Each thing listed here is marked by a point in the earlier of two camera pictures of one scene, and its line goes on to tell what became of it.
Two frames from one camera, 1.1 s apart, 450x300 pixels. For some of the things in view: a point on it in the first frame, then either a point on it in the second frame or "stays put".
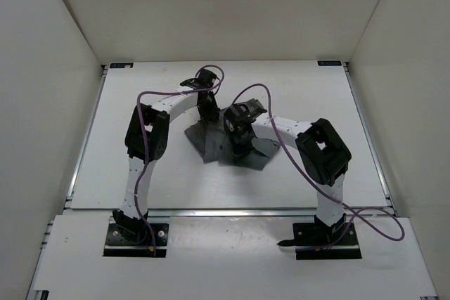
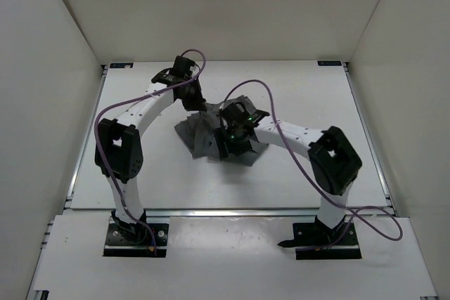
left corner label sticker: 124,65 stays put
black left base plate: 154,245 stays put
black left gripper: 207,116 → 197,104
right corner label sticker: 329,62 stays put
